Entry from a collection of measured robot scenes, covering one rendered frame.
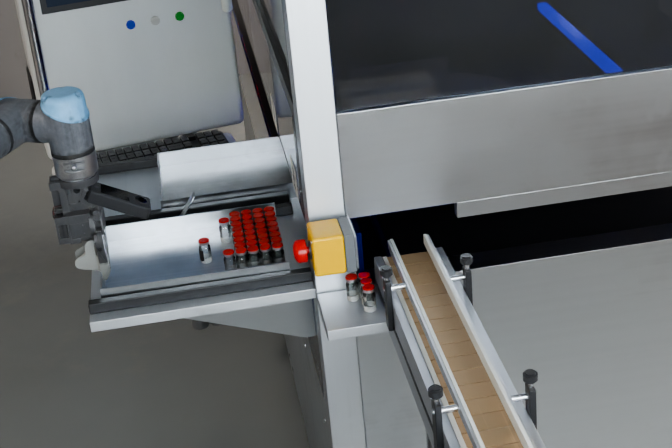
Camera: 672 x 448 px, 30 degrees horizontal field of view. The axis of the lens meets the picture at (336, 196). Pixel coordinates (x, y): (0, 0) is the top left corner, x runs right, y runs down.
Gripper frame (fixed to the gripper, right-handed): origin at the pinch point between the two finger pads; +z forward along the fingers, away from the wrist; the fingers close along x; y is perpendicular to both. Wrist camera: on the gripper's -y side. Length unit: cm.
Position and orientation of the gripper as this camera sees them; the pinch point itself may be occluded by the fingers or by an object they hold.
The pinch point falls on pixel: (108, 272)
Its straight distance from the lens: 232.3
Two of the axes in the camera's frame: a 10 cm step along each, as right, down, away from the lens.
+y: -9.8, 1.4, -1.0
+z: 0.9, 9.0, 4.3
